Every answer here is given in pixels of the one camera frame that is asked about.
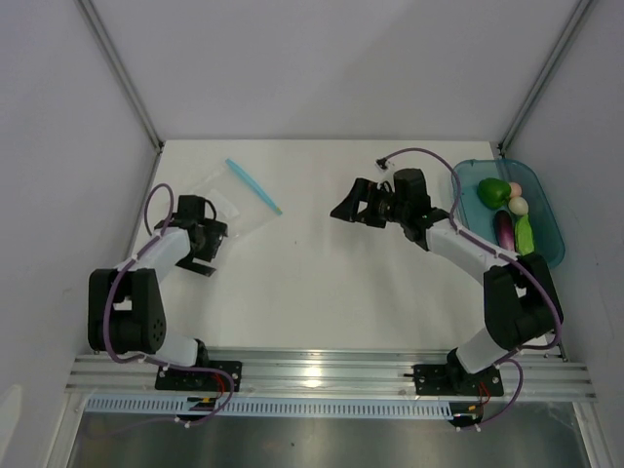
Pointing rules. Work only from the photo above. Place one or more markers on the green bell pepper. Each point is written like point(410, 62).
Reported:
point(494, 192)

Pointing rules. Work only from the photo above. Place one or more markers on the green cucumber toy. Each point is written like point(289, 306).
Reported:
point(524, 236)

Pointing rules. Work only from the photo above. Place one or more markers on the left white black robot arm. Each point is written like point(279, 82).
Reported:
point(126, 312)

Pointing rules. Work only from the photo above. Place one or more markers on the left aluminium frame post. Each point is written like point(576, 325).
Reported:
point(92, 18)

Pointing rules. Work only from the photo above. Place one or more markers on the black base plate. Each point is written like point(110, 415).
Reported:
point(444, 380)
point(187, 380)

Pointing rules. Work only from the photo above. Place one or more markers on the purple eggplant toy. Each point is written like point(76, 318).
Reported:
point(504, 230)

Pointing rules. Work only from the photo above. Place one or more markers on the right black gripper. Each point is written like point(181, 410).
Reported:
point(362, 191)

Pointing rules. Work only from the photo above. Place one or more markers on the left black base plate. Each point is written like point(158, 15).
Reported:
point(187, 380)

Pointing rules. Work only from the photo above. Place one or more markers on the aluminium rail beam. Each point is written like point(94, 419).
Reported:
point(339, 374)

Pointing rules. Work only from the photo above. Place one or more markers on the right aluminium frame post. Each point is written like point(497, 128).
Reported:
point(574, 23)

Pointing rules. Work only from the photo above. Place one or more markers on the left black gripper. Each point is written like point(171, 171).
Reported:
point(214, 232)

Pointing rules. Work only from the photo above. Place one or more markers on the clear zip top bag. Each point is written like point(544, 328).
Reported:
point(238, 198)

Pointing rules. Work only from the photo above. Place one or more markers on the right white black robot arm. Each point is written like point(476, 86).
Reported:
point(520, 301)

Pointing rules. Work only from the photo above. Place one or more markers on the white slotted cable duct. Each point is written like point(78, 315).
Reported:
point(275, 407)

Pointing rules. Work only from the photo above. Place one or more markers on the pink peach toy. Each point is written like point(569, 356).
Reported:
point(515, 189)

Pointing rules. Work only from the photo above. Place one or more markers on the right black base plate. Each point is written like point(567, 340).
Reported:
point(444, 380)

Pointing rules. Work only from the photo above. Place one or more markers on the aluminium frame post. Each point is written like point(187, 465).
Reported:
point(92, 18)
point(574, 23)

